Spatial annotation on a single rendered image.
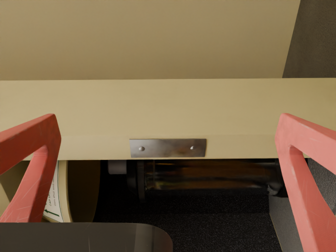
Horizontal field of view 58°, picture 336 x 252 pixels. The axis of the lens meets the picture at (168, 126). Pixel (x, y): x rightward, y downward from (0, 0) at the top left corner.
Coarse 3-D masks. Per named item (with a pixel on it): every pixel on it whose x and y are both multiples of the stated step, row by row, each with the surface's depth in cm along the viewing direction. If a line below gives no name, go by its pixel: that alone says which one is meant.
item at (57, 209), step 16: (64, 160) 35; (80, 160) 51; (96, 160) 52; (64, 176) 35; (80, 176) 50; (96, 176) 51; (64, 192) 35; (80, 192) 49; (96, 192) 50; (48, 208) 37; (64, 208) 36; (80, 208) 47
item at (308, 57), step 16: (304, 0) 57; (320, 0) 51; (304, 16) 57; (320, 16) 51; (304, 32) 57; (320, 32) 51; (304, 48) 57; (320, 48) 51; (288, 64) 65; (304, 64) 57; (320, 64) 51
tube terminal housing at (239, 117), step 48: (0, 96) 33; (48, 96) 33; (96, 96) 33; (144, 96) 33; (192, 96) 33; (240, 96) 33; (288, 96) 33; (96, 144) 28; (240, 144) 28; (0, 192) 32
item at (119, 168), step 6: (108, 162) 43; (114, 162) 43; (120, 162) 43; (126, 162) 41; (132, 162) 40; (108, 168) 43; (114, 168) 43; (120, 168) 43; (126, 168) 41; (132, 168) 40; (126, 174) 41; (132, 174) 40; (132, 180) 40; (132, 186) 41
